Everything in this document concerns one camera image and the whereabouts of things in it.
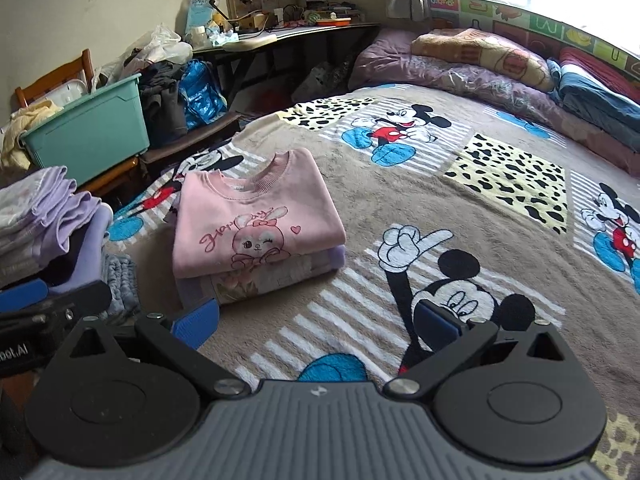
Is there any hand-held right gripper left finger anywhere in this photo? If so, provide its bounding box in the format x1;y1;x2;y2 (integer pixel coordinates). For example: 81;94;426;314
67;297;253;401

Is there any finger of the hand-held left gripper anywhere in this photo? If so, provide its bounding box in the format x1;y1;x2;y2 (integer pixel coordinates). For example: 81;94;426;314
30;280;113;322
0;279;50;316

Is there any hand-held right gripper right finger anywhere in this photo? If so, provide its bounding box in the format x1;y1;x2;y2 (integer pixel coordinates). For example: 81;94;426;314
382;300;568;398

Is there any pink bunny print sweatshirt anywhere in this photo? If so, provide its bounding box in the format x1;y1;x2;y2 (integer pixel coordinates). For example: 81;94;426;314
172;149;347;280

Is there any dark clothes pile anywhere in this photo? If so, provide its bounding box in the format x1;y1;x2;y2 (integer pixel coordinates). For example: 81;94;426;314
135;60;188;146

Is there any grey knitted cloth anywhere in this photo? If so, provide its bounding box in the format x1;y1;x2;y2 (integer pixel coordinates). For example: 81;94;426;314
102;252;142;318

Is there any pale lilac printed folded garment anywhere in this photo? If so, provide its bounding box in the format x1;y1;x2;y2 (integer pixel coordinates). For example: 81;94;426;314
0;166;76;256

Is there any purple folded garment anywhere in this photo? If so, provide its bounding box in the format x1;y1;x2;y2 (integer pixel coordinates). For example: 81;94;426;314
175;245;346;306

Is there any printed cartoon mouse blanket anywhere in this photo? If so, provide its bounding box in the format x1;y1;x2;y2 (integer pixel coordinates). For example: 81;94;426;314
102;82;640;480

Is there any teal storage bin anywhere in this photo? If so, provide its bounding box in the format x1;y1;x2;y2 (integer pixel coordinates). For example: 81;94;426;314
20;72;151;188

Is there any yellow cloth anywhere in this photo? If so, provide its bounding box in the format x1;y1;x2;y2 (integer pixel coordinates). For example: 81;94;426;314
0;100;63;171

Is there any low wooden bench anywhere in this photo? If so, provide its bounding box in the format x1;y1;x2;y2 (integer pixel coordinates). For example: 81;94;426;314
140;112;243;171

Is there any white plastic lid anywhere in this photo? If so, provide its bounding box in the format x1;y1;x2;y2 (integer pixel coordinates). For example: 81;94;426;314
42;80;94;109

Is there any blue plastic bag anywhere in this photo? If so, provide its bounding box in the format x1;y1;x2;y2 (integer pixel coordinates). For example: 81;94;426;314
179;59;228;128

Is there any wooden chair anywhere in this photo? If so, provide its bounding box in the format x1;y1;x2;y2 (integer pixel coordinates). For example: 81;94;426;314
14;49;151;201

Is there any white plastic bag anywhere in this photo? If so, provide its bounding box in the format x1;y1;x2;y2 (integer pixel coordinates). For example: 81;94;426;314
92;22;193;81

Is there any purple quilt in plastic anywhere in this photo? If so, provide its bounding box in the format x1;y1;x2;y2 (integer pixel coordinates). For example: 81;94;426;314
347;27;640;178

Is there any yellow printed pillow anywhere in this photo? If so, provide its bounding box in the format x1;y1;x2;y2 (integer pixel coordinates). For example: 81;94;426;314
411;27;556;93

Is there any maroon folded blanket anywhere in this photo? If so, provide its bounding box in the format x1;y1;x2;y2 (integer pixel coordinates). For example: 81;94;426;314
557;46;640;91

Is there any dark desk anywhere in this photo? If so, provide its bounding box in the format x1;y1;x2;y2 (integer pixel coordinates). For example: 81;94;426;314
192;21;381;111

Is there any colourful foam play mat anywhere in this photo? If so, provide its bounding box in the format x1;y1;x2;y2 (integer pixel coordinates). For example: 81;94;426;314
426;0;640;81

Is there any cluttered side desk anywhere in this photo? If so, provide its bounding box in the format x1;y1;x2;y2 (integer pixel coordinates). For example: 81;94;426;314
186;0;361;52

